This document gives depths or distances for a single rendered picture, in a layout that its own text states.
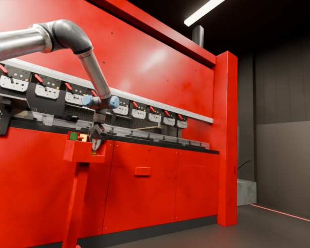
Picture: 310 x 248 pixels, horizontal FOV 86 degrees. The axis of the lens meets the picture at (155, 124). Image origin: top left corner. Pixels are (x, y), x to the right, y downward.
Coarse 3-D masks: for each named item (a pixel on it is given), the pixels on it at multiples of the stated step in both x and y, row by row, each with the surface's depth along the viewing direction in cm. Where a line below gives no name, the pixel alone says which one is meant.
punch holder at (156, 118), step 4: (148, 108) 181; (156, 108) 182; (160, 108) 185; (148, 112) 180; (152, 112) 179; (156, 112) 182; (160, 112) 185; (148, 116) 179; (152, 116) 178; (156, 116) 181; (160, 116) 184; (148, 120) 177; (152, 120) 177; (156, 120) 180; (160, 120) 183
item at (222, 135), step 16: (224, 64) 236; (224, 80) 231; (224, 96) 226; (224, 112) 222; (192, 128) 265; (208, 128) 239; (224, 128) 217; (224, 144) 213; (224, 160) 209; (224, 176) 205; (224, 192) 201; (224, 208) 198; (224, 224) 194
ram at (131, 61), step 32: (0, 0) 117; (32, 0) 128; (64, 0) 141; (96, 32) 154; (128, 32) 173; (64, 64) 136; (128, 64) 169; (160, 64) 192; (192, 64) 223; (128, 96) 165; (160, 96) 187; (192, 96) 216
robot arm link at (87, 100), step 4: (84, 96) 100; (88, 96) 99; (92, 96) 101; (84, 100) 100; (88, 100) 99; (92, 100) 99; (96, 100) 99; (84, 104) 99; (88, 104) 98; (92, 104) 100; (96, 104) 99; (92, 108) 103; (96, 108) 102
